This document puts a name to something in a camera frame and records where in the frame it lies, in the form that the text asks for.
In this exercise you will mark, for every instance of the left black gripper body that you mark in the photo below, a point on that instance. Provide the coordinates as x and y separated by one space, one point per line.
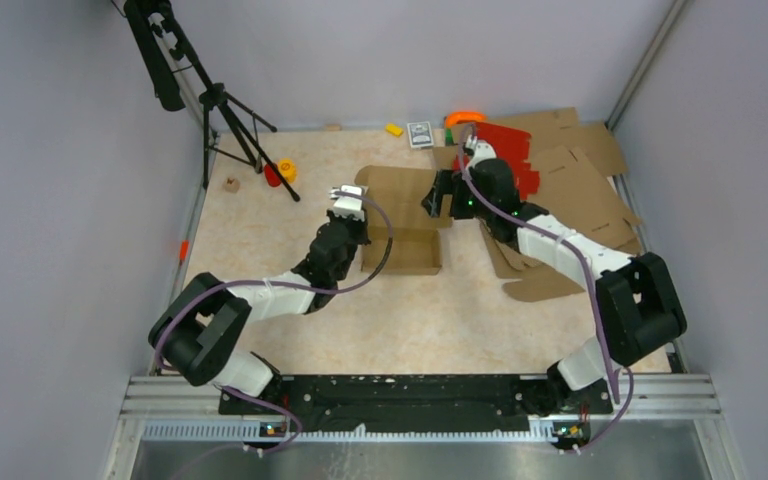
358 235

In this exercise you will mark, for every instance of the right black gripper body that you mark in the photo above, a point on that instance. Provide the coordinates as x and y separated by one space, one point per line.
467 205

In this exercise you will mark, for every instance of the brown cardboard box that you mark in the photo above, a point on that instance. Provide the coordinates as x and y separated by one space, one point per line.
413 235

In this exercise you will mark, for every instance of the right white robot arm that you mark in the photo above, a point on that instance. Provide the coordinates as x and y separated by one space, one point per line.
634 302

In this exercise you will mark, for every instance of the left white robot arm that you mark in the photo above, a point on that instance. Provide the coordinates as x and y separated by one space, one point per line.
197 335

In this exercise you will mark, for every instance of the red cardboard box blank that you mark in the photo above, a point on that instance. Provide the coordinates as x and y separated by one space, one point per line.
511 145

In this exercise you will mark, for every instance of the playing card deck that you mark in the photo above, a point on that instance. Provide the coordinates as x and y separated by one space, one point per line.
420 135

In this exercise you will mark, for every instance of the yellow block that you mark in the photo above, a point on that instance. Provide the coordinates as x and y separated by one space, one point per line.
394 130

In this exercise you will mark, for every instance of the stack of brown cardboard blanks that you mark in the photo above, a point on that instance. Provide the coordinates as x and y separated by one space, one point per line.
576 162

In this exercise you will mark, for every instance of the yellow and red toy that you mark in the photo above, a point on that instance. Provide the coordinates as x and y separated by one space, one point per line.
286 169

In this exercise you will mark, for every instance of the small wooden block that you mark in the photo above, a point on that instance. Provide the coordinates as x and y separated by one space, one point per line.
231 185

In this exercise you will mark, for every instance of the small orange clip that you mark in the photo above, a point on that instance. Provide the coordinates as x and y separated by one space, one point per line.
183 251

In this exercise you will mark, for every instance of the black tripod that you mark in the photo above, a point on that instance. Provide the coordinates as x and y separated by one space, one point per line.
167 51

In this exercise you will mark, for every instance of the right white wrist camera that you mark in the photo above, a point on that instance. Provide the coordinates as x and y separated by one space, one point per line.
477 150

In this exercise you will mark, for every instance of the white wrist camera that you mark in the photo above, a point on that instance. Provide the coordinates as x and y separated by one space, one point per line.
477 150
348 202

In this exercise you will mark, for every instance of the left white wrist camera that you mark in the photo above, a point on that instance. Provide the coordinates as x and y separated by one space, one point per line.
348 202

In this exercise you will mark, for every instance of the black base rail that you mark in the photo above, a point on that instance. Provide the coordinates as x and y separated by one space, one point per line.
456 405

